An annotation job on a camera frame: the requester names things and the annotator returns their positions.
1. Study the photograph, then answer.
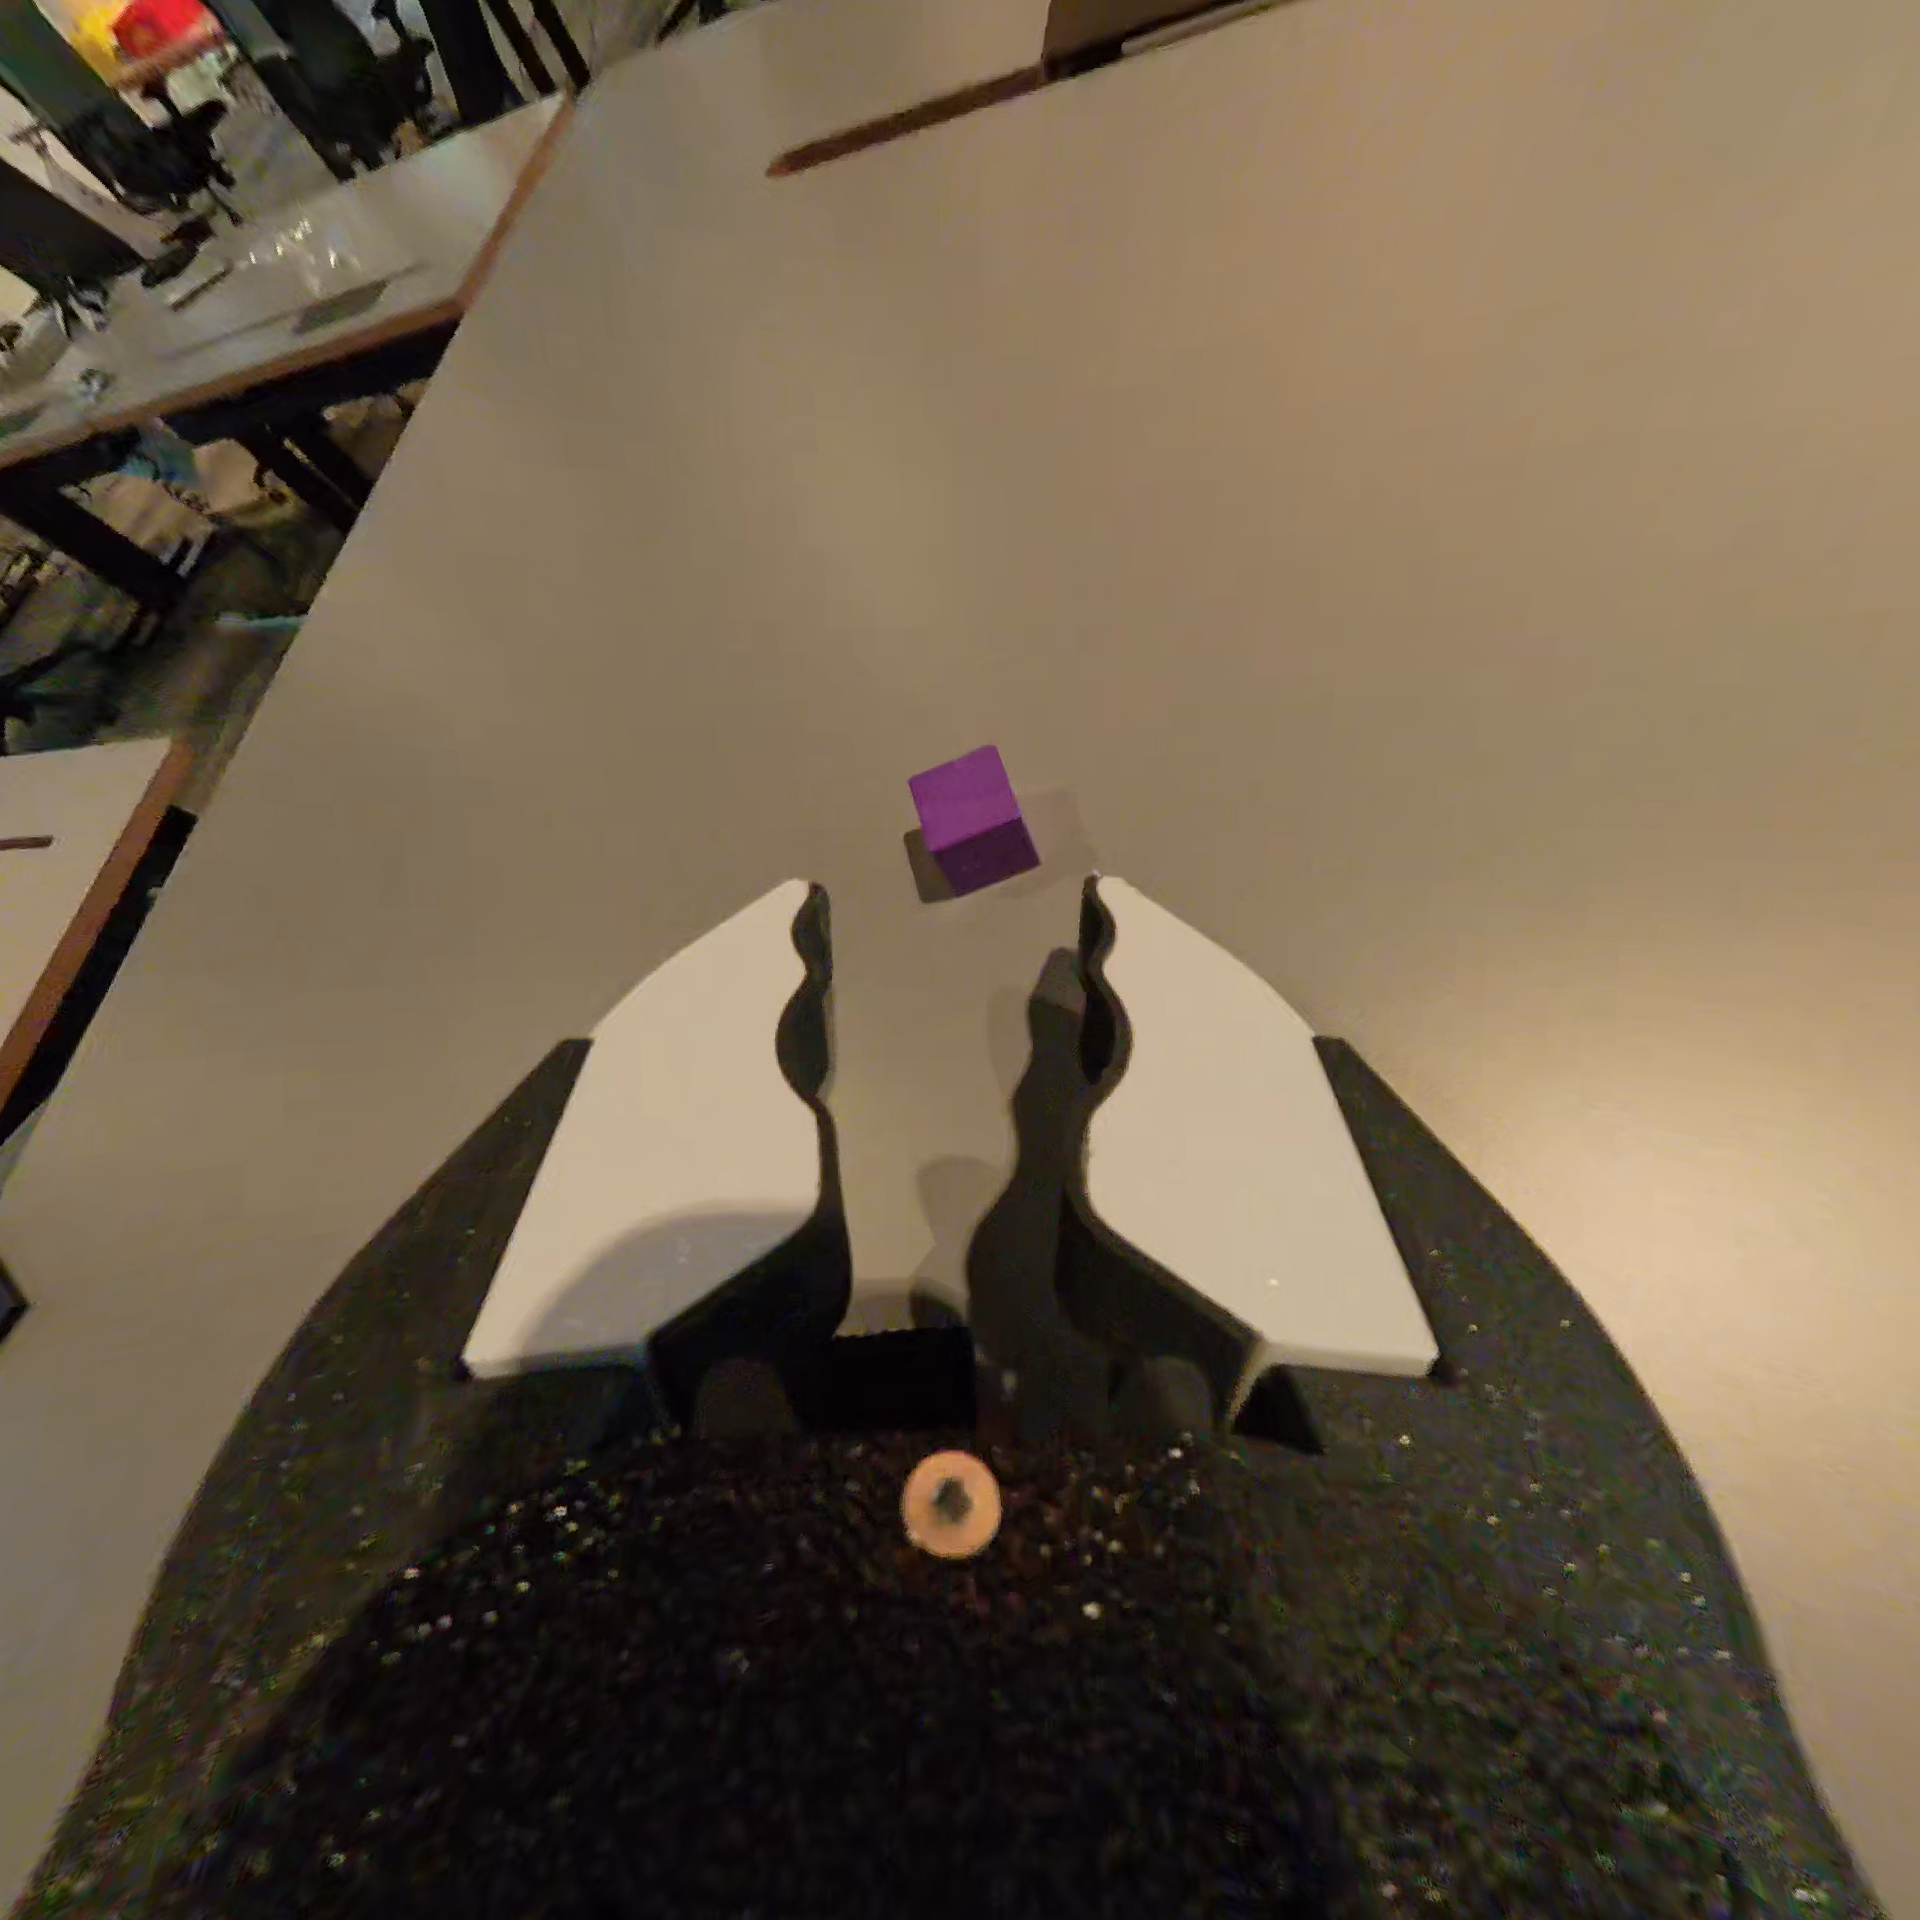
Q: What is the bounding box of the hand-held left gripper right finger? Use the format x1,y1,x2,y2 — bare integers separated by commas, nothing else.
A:
1055,870,1445,1413

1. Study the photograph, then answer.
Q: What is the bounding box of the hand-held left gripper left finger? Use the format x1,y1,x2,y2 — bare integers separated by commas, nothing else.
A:
458,876,853,1382

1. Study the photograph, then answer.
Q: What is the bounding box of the purple wooden cube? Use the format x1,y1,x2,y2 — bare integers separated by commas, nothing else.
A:
906,744,1044,901

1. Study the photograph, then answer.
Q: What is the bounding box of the neighbouring grey desk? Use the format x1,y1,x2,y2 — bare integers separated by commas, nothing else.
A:
0,734,197,1121
0,90,580,471

